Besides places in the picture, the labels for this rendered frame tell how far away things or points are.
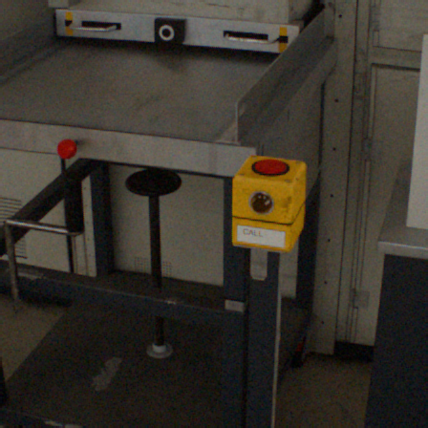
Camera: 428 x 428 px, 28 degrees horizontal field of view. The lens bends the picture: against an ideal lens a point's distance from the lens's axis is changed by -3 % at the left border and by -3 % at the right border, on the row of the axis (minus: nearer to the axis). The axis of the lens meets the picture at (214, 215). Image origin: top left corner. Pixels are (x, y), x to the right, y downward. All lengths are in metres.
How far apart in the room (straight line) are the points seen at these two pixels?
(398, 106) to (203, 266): 0.68
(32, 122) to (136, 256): 0.94
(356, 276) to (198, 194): 0.44
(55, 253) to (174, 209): 0.39
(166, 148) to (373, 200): 0.79
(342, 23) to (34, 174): 0.92
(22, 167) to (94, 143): 0.94
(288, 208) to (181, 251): 1.20
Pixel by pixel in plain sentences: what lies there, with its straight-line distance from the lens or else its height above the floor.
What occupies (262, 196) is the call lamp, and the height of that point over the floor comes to 0.88.
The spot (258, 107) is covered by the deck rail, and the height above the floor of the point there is 0.87.
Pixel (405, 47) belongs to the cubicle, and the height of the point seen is 0.85.
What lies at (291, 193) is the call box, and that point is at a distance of 1.11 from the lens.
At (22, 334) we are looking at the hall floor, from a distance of 2.45.
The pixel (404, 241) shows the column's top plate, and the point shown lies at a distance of 1.31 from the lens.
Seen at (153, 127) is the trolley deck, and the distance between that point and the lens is 1.43.
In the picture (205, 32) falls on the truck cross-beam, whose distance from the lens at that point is 1.81.
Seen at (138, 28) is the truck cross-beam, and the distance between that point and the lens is 1.87.
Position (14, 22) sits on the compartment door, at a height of 0.87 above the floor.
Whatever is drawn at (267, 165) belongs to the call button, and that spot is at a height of 0.91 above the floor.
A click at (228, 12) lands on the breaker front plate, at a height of 0.94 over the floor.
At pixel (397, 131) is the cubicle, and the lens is 2.01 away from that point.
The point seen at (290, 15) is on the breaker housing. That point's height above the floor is 0.94.
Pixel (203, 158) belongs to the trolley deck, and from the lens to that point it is 1.39.
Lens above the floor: 1.36
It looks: 27 degrees down
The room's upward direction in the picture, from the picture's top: straight up
